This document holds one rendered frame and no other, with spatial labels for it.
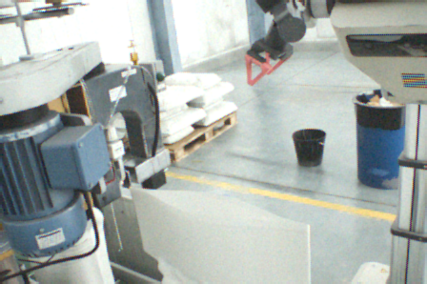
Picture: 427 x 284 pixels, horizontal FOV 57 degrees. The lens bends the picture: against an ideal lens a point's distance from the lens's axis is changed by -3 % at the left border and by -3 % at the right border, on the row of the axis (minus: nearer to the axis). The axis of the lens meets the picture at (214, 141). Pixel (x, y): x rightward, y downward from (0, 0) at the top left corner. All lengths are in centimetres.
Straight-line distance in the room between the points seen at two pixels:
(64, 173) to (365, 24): 76
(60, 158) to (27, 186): 8
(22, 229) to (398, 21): 91
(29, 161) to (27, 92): 12
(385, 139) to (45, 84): 259
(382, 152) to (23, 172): 264
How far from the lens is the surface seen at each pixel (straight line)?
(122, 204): 178
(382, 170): 313
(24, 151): 73
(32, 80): 69
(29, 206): 77
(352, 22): 108
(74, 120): 80
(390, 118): 295
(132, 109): 112
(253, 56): 93
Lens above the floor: 150
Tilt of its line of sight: 20 degrees down
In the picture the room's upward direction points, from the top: 7 degrees counter-clockwise
